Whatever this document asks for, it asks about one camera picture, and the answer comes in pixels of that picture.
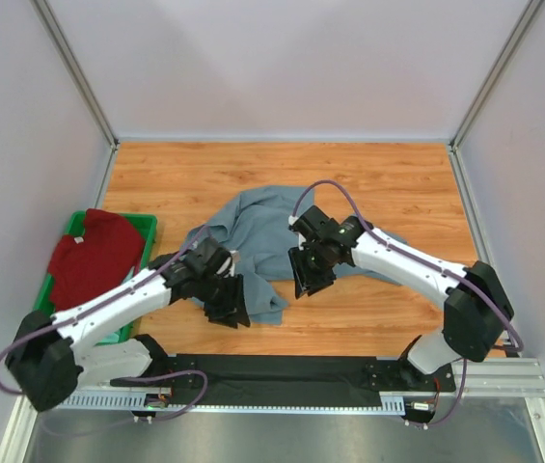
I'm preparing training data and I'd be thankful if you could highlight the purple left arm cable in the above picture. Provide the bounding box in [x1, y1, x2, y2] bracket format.
[0, 225, 209, 438]

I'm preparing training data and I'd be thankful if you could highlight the black base mat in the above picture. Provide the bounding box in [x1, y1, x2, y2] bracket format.
[110, 353, 457, 407]

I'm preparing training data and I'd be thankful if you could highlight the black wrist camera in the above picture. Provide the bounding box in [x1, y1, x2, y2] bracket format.
[288, 205, 340, 241]
[183, 237, 236, 278]

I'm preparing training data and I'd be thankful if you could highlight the red t shirt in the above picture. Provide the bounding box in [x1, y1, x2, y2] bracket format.
[48, 208, 146, 312]

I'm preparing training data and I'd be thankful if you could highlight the aluminium frame rail front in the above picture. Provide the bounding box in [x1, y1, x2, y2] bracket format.
[20, 356, 545, 399]

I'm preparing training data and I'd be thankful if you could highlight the mint green t shirt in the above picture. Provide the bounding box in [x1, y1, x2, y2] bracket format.
[98, 263, 141, 345]

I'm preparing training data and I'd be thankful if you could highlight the aluminium frame post right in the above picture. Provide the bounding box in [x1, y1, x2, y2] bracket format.
[450, 0, 545, 150]

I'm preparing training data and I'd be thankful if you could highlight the aluminium frame post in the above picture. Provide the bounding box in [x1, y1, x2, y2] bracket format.
[30, 0, 120, 149]
[450, 0, 545, 150]

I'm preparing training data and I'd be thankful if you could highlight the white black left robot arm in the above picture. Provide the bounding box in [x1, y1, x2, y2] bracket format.
[5, 261, 250, 412]

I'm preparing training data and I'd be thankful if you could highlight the aluminium back rail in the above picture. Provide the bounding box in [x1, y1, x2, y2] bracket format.
[117, 135, 451, 145]

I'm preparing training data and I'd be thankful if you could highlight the white slotted cable duct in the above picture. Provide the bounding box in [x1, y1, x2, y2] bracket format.
[57, 391, 405, 416]

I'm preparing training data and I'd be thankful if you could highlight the blue grey t shirt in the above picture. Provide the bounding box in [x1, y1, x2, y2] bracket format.
[184, 184, 411, 327]

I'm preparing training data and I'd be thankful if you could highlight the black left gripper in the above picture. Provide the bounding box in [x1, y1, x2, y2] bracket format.
[196, 271, 252, 329]

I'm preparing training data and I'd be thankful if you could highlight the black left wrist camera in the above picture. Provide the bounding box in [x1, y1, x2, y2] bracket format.
[183, 237, 236, 278]

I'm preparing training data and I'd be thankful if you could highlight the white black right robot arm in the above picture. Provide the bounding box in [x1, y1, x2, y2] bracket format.
[288, 216, 513, 390]

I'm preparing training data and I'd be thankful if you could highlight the aluminium frame post left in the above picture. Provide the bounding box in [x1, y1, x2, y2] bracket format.
[30, 0, 120, 149]

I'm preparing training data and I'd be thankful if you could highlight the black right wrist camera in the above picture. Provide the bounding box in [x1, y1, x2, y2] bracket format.
[288, 205, 340, 241]

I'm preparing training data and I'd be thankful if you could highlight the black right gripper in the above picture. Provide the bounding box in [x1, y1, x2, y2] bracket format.
[288, 242, 336, 299]

